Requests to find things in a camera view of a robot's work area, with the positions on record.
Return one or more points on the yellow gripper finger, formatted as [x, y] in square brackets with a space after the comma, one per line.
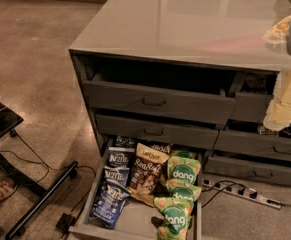
[278, 114]

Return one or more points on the brown sea salt chip bag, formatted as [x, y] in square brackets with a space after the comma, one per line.
[145, 173]

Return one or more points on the top right grey drawer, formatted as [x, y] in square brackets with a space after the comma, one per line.
[252, 100]

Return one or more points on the grey drawer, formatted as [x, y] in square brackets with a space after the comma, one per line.
[252, 100]
[254, 139]
[271, 171]
[154, 128]
[194, 106]

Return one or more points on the middle right grey drawer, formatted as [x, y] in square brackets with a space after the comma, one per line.
[254, 139]

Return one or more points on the bottom right grey drawer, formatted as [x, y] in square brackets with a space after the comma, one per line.
[271, 171]

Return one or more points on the upper green dang bag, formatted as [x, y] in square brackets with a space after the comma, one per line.
[183, 165]

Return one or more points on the green dang bag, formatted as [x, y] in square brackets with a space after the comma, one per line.
[183, 165]
[183, 190]
[176, 214]

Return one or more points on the grey drawer cabinet counter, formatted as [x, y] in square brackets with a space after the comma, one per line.
[204, 46]

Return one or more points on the brown chip bag behind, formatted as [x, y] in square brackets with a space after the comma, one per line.
[162, 147]

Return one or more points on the middle green dang bag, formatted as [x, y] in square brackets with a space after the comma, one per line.
[183, 190]

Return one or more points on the lower green dang bag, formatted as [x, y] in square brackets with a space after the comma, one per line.
[176, 214]

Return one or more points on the dark chip bag at back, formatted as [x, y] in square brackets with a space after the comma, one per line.
[125, 142]

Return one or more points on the bottom left open drawer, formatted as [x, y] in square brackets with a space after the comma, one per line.
[137, 220]

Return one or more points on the middle left grey drawer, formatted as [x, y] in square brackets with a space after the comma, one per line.
[154, 128]

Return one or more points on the upper blue kettle chip bag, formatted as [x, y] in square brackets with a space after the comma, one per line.
[119, 156]

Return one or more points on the blue kettle chip bag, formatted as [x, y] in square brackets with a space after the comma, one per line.
[118, 174]
[110, 203]
[119, 156]

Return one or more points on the middle blue kettle chip bag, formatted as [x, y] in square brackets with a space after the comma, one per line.
[118, 174]

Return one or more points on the top left grey drawer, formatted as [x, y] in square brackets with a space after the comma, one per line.
[194, 106]

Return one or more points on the lower blue kettle chip bag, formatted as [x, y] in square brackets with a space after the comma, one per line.
[110, 203]

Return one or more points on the white power strip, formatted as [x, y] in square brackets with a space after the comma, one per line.
[241, 191]

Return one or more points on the black power adapter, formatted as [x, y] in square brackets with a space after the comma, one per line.
[65, 221]

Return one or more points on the black metal stand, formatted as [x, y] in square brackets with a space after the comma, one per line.
[9, 120]

